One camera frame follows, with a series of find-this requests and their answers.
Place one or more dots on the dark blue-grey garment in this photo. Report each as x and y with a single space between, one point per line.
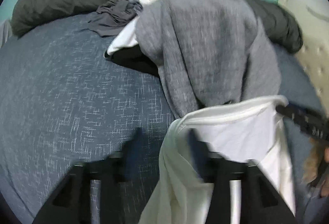
112 16

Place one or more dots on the grey knit sweater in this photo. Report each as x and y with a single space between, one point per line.
208 52

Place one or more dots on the person's right hand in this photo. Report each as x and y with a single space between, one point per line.
317 154

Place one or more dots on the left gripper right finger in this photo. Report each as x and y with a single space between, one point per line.
241 193

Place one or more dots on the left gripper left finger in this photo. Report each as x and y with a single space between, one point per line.
71 200

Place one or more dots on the white long-sleeve shirt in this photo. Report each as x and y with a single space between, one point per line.
239 132

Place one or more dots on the light grey crumpled sheet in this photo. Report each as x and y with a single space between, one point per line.
5 31

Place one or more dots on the cream tufted headboard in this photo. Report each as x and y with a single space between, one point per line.
313 55

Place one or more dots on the blue patterned bed cover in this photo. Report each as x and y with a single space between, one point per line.
63 102

